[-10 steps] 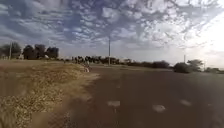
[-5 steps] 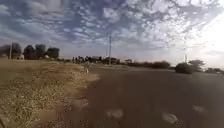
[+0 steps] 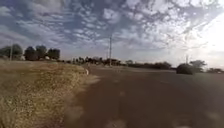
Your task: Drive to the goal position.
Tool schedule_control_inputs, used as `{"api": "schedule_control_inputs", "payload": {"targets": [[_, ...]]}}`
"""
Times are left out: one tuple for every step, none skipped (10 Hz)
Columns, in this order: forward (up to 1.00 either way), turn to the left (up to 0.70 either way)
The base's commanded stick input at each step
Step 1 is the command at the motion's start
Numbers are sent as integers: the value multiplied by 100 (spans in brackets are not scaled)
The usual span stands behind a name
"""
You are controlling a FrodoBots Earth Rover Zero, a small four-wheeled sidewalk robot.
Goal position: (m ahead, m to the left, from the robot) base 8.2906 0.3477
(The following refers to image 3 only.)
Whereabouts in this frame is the distant line of trees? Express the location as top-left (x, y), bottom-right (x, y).
top-left (60, 55), bottom-right (224, 75)

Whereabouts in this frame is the tall utility pole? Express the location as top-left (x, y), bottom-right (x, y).
top-left (108, 35), bottom-right (113, 67)

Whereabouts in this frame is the dark asphalt road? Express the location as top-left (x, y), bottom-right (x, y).
top-left (61, 65), bottom-right (224, 128)

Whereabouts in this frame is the dry grass verge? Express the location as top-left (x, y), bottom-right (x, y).
top-left (0, 59), bottom-right (90, 128)

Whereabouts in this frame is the dark round bush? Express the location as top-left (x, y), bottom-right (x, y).
top-left (176, 63), bottom-right (195, 76)

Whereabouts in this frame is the row of trees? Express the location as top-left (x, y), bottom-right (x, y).
top-left (0, 43), bottom-right (62, 62)

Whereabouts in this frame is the short pale pole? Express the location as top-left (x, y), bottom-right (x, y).
top-left (9, 41), bottom-right (14, 62)

